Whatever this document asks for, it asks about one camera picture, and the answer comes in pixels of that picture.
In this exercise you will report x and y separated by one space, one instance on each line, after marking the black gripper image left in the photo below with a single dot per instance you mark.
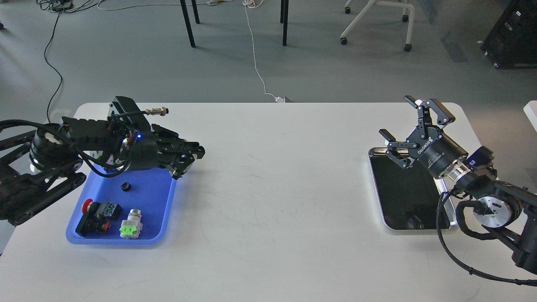
160 147

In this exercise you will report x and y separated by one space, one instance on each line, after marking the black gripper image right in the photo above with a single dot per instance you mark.
428 144

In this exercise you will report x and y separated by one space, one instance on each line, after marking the black gear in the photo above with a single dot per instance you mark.
125 186

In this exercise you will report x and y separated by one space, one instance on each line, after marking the black robot arm image left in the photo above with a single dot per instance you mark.
41 166

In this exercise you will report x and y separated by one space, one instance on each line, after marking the blue plastic tray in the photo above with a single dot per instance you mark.
152 192

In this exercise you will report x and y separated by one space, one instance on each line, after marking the silver metal tray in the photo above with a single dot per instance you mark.
407 198

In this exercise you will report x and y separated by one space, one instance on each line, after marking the red emergency stop button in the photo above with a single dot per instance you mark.
97 217

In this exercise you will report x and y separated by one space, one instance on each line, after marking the white object right edge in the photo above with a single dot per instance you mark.
530 110

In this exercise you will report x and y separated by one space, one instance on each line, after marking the black equipment case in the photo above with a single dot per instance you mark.
512 42

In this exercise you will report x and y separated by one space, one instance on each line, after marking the black table leg back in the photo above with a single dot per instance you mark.
195 11

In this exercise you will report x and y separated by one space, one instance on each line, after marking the black table leg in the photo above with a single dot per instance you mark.
284 8
195 11
187 23

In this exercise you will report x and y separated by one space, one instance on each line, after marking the black table leg left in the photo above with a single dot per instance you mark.
187 23

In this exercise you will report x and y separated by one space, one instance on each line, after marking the black table leg right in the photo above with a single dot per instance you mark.
284 8

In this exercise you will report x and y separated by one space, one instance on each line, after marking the silver green switch module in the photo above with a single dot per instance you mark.
132 226

